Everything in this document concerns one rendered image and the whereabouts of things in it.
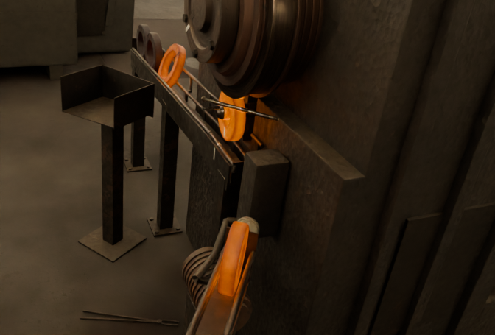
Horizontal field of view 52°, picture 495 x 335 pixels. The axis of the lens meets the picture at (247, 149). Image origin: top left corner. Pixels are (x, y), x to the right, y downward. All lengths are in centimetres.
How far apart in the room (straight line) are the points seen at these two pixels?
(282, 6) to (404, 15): 29
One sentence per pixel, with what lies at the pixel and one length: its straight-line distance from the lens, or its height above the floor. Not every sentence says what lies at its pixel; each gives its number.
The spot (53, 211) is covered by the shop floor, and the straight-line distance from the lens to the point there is 244.
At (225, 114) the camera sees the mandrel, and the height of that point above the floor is 82.
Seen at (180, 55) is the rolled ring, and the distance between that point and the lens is 206.
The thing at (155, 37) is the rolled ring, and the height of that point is 77.
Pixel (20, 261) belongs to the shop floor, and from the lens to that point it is 220.
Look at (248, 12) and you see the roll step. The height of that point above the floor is 115.
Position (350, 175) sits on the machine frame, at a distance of 112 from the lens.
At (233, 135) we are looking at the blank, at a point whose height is 78.
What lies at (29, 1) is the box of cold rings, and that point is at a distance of 367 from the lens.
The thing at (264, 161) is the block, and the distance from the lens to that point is 126.
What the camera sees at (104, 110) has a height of 60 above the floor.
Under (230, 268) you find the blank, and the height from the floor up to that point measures 74.
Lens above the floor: 141
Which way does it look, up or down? 28 degrees down
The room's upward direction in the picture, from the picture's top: 8 degrees clockwise
